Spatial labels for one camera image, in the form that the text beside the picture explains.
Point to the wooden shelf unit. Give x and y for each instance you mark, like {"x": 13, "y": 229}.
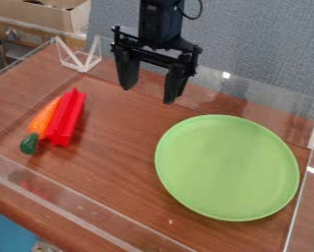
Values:
{"x": 22, "y": 37}

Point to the orange toy carrot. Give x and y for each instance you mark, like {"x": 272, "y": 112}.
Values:
{"x": 38, "y": 127}

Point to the green plate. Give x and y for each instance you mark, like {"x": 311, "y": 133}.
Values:
{"x": 226, "y": 168}

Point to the clear acrylic tray enclosure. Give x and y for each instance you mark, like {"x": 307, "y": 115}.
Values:
{"x": 91, "y": 197}

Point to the red star-shaped block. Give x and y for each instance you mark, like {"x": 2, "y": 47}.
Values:
{"x": 66, "y": 118}

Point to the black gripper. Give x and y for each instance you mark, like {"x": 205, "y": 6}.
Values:
{"x": 156, "y": 43}

